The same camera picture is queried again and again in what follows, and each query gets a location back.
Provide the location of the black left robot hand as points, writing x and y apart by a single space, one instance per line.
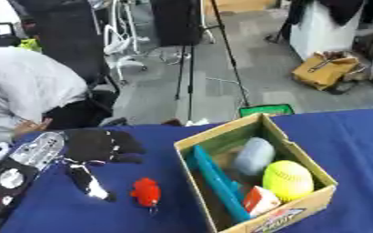
97 145

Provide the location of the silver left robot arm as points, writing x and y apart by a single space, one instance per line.
14 170

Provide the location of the green box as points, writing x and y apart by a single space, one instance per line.
266 110

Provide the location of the tan cardboard box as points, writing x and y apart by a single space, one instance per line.
296 209

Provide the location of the red soft toy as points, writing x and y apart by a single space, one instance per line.
147 191

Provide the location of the person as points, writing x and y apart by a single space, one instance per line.
25 88

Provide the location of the black office chair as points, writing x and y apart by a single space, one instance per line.
73 42

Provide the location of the white rolling stand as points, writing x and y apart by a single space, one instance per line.
122 39

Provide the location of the black tripod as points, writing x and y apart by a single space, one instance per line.
190 60

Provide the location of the teal flat board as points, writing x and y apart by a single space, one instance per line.
219 185

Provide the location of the grey rounded block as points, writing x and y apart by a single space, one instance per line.
254 156

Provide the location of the red and white carton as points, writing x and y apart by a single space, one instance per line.
258 200

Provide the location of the yellow ball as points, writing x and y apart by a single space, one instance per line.
288 180

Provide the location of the tan bag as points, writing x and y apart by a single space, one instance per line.
325 71

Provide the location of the white cabinet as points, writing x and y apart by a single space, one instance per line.
322 30

